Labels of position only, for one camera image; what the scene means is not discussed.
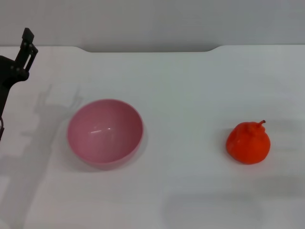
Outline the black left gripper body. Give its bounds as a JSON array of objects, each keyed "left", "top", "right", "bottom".
[{"left": 0, "top": 55, "right": 27, "bottom": 144}]

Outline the orange toy fruit with stem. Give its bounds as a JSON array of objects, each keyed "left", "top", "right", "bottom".
[{"left": 225, "top": 120, "right": 271, "bottom": 165}]

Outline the pink plastic bowl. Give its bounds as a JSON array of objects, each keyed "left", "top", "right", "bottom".
[{"left": 66, "top": 98, "right": 144, "bottom": 170}]

